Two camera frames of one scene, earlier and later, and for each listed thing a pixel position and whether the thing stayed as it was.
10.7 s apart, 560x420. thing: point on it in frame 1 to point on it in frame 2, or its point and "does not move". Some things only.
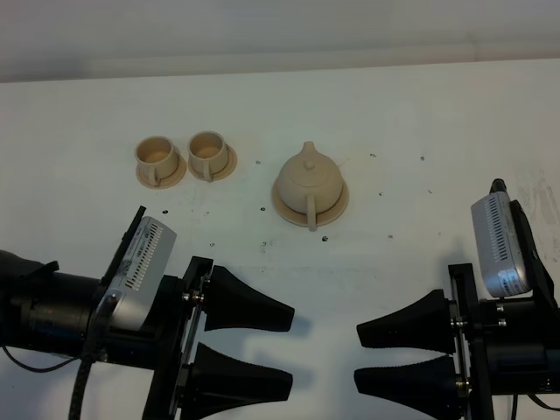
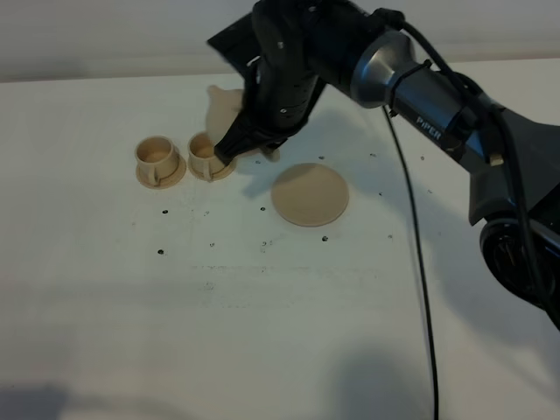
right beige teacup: x=207 y=153 does not move
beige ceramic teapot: x=310 y=184 to x=223 y=106
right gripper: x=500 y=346 to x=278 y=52
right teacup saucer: x=229 y=167 does not move
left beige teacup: x=157 y=158 does not move
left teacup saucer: x=168 y=182 does not move
